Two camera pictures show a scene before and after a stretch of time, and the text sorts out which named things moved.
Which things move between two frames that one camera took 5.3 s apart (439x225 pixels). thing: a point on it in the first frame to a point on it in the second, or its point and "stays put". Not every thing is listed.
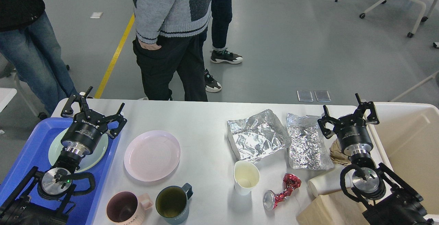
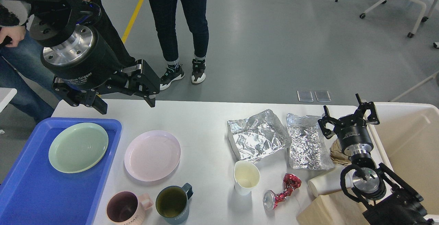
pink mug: (126, 208) stays put
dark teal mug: (171, 203) stays put
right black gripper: (353, 135) stays put
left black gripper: (84, 133) to (80, 58)
